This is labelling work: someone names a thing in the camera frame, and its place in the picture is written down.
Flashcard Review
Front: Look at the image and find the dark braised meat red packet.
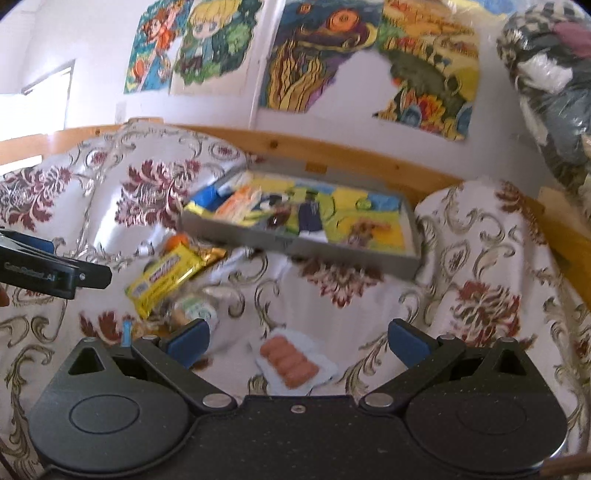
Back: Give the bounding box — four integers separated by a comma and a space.
263, 204, 296, 231

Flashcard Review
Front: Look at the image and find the round biscuit green label packet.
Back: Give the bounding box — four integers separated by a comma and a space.
155, 286, 229, 338

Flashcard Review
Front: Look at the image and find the blue edged pastry packet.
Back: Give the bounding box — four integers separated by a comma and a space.
120, 317, 167, 347

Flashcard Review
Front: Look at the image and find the yellow wafer snack bar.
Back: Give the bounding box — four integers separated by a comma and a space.
125, 245, 205, 320

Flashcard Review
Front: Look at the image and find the floral white bed sheet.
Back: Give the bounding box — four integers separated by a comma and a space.
1, 122, 590, 479

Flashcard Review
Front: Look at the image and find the gold foil snack packet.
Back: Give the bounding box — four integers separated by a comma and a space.
190, 246, 228, 269

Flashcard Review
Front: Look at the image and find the orange mandarin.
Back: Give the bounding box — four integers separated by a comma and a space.
162, 233, 190, 254

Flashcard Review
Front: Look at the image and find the mini sausages clear packet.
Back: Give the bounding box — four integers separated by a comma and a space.
249, 328, 338, 397

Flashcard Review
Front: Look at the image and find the colourful frog drawing paper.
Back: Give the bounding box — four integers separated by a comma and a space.
185, 169, 417, 256

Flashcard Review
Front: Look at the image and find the orange white snack packet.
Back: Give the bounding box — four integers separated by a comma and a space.
213, 186, 254, 222

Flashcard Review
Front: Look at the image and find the dark blue tube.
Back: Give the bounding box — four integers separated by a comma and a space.
297, 194, 328, 242

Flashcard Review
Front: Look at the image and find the small white blue packet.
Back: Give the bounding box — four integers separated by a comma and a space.
217, 183, 240, 196

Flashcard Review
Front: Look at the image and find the grey rectangular tray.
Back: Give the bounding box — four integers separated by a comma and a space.
179, 160, 422, 280

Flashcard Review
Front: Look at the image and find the plastic bagged bedding bundle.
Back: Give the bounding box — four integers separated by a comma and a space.
497, 1, 590, 215

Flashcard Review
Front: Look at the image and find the wooden bed frame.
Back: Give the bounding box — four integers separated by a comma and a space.
1, 125, 590, 302

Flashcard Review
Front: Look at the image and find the anime girl wall poster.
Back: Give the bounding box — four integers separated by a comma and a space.
124, 0, 264, 96

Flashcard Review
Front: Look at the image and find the flower colourful wall painting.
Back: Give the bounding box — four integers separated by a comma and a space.
374, 1, 480, 141

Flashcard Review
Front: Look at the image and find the swirly yellow wall painting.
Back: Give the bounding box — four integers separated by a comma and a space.
259, 1, 384, 114

